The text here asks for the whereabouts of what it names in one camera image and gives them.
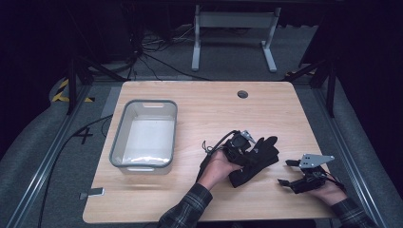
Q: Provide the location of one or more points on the small metal clamp plate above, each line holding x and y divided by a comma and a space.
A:
93, 192

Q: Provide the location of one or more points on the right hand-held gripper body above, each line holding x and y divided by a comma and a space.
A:
309, 185

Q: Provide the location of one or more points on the person's left hand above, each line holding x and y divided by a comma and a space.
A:
217, 169

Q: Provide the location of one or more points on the black metal stand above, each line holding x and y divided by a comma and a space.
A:
72, 85
331, 91

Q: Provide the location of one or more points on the grey round table grommet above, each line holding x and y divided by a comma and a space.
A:
242, 94

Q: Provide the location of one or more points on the white plastic bin grey rim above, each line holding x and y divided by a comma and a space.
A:
147, 139

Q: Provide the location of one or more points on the yellow black hazard tape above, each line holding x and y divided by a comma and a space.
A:
61, 91

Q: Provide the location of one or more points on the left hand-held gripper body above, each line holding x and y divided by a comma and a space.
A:
236, 147

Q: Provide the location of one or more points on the person's right hand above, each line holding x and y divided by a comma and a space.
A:
331, 193

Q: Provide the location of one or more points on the white metal table frame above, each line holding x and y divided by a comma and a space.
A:
233, 19

